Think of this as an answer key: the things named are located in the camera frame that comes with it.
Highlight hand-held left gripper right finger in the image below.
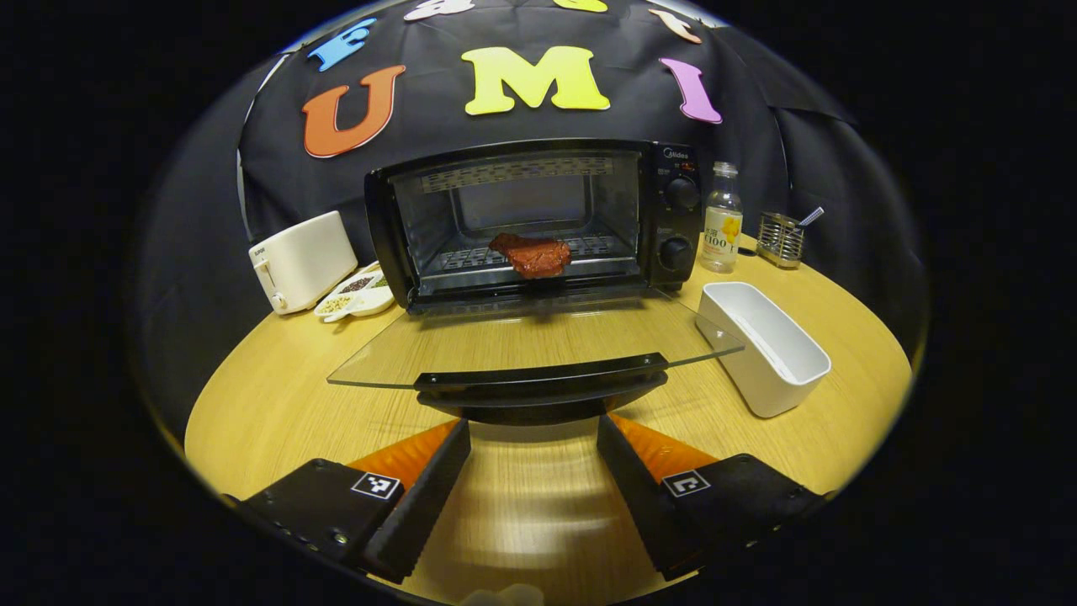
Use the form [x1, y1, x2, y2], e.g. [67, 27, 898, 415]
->
[596, 412, 830, 582]

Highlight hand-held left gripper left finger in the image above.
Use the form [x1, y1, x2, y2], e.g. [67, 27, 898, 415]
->
[231, 418, 472, 584]

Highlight red meat piece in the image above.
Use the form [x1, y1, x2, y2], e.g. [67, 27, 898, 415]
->
[488, 232, 573, 280]

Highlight black electric oven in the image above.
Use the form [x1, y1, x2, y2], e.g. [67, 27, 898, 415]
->
[326, 137, 745, 426]

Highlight white rectangular dish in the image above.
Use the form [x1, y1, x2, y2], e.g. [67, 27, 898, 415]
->
[695, 281, 833, 419]

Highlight white divided seasoning dish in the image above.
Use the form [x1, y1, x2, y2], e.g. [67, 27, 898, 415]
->
[314, 263, 396, 324]

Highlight white toaster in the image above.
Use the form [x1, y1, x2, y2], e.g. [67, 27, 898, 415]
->
[248, 210, 359, 316]

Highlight clear glass bottle yellow label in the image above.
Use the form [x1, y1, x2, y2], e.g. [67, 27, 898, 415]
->
[699, 162, 745, 274]

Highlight metal mesh utensil holder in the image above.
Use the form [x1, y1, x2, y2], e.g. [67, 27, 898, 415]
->
[756, 211, 806, 270]

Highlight black backdrop cloth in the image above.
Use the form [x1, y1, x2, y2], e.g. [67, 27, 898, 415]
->
[135, 0, 926, 338]

